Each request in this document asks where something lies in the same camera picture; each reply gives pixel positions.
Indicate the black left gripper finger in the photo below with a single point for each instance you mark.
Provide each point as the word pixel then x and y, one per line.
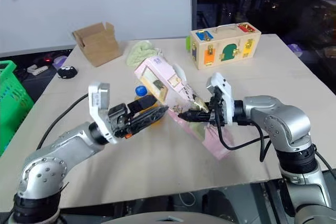
pixel 149 117
pixel 143 102

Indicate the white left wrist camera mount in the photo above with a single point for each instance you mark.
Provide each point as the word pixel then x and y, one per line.
pixel 97 103

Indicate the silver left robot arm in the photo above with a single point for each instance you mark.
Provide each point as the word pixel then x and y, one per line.
pixel 44 171

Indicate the light green towel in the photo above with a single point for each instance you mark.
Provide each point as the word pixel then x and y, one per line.
pixel 139 52

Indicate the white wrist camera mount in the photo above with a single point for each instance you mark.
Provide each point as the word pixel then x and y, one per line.
pixel 97 103
pixel 225 91

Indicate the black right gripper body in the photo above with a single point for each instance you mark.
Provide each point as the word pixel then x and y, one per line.
pixel 217 115

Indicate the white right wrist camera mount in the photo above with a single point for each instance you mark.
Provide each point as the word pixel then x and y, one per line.
pixel 225 91

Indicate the black plush paw toy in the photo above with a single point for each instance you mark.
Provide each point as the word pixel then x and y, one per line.
pixel 67 72

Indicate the white power strip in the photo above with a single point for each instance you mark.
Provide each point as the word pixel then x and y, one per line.
pixel 38 69

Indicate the pale purple plastic container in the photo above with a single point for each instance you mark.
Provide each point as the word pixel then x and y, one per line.
pixel 60 61
pixel 296 49

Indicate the pink box with window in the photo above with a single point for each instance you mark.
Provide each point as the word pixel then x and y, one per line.
pixel 160 77

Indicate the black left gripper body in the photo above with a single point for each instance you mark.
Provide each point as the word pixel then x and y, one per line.
pixel 119 120

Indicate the orange bottle with blue cap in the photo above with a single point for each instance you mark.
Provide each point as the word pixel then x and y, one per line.
pixel 141 90

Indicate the small green block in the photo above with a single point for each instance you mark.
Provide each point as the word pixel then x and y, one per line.
pixel 188 43

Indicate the pink translucent box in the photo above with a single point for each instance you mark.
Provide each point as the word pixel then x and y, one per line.
pixel 207 140

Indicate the open brown cardboard box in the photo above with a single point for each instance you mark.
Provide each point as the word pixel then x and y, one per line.
pixel 101 45

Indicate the green plastic basket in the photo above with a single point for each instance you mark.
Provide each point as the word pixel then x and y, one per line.
pixel 11 103

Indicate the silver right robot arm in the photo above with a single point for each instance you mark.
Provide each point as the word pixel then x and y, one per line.
pixel 278 119

